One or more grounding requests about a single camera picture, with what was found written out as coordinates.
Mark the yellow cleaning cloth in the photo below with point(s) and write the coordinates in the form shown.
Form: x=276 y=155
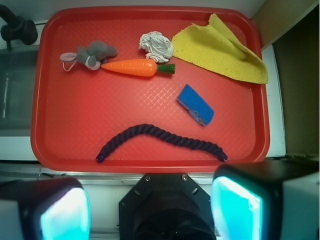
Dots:
x=215 y=48

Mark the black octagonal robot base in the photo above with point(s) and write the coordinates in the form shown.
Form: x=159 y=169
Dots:
x=166 y=207

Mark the orange toy carrot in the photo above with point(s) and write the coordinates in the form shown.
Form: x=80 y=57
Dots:
x=139 y=67

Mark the crumpled white cloth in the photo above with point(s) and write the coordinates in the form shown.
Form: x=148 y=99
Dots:
x=157 y=47

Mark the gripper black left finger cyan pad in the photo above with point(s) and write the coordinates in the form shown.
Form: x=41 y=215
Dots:
x=47 y=209

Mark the grey plush mouse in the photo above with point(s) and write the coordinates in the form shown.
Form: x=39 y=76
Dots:
x=92 y=57

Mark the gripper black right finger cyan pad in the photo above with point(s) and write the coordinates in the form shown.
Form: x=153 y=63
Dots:
x=269 y=200

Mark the black clamp mount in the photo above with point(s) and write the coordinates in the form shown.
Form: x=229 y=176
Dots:
x=17 y=28

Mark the blue sponge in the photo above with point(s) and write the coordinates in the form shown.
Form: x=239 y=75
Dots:
x=197 y=107

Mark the red plastic tray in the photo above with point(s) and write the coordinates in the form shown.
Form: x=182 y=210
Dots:
x=75 y=113

